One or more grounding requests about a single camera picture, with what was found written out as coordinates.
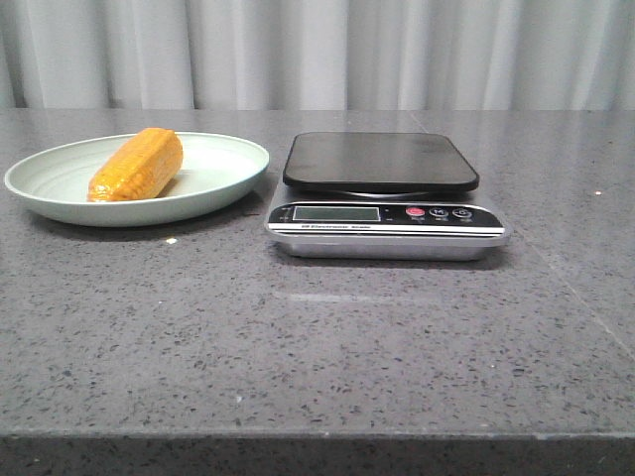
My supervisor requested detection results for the silver black kitchen scale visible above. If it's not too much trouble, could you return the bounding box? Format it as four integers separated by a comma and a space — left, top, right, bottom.
265, 132, 511, 261

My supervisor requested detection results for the pale green plate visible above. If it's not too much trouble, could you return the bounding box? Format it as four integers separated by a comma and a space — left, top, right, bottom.
4, 132, 270, 227

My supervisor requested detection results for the white pleated curtain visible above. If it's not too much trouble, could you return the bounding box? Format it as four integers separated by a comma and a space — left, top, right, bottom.
1, 1, 634, 110

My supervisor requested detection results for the orange corn cob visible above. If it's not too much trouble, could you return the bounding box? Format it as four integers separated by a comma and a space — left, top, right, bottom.
87, 128, 184, 202

